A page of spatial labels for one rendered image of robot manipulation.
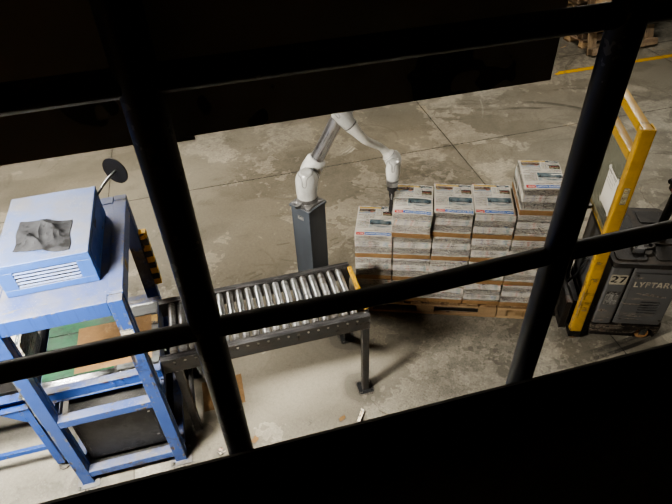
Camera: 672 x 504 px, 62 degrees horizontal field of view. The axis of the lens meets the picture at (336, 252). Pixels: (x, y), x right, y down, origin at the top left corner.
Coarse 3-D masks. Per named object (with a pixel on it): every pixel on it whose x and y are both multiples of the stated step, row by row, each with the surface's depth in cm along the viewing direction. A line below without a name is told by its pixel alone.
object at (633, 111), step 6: (624, 96) 358; (630, 96) 358; (624, 102) 356; (630, 102) 352; (624, 108) 356; (630, 108) 347; (636, 108) 346; (630, 114) 346; (636, 114) 340; (642, 114) 340; (630, 120) 346; (636, 120) 337; (642, 120) 334; (636, 126) 337; (642, 126) 329; (648, 126) 329
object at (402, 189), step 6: (402, 186) 429; (408, 186) 428; (414, 186) 428; (420, 186) 428; (426, 186) 428; (432, 186) 429; (396, 192) 423; (402, 192) 423; (408, 192) 423; (414, 192) 423; (420, 192) 423; (426, 192) 422; (432, 192) 422
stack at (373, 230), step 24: (360, 216) 441; (384, 216) 440; (360, 240) 427; (384, 240) 425; (408, 240) 423; (432, 240) 423; (456, 240) 418; (480, 240) 416; (504, 240) 414; (360, 264) 443; (384, 264) 441; (408, 264) 438; (432, 264) 436; (456, 264) 433; (456, 288) 450; (480, 288) 447; (408, 312) 474; (432, 312) 471; (456, 312) 469; (480, 312) 465
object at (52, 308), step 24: (120, 216) 331; (120, 240) 314; (120, 264) 299; (0, 288) 288; (72, 288) 287; (96, 288) 286; (120, 288) 285; (0, 312) 276; (24, 312) 274; (48, 312) 274; (72, 312) 276; (96, 312) 280
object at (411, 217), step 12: (396, 204) 412; (408, 204) 412; (420, 204) 411; (432, 204) 411; (396, 216) 406; (408, 216) 405; (420, 216) 404; (432, 216) 402; (396, 228) 414; (408, 228) 413; (420, 228) 411
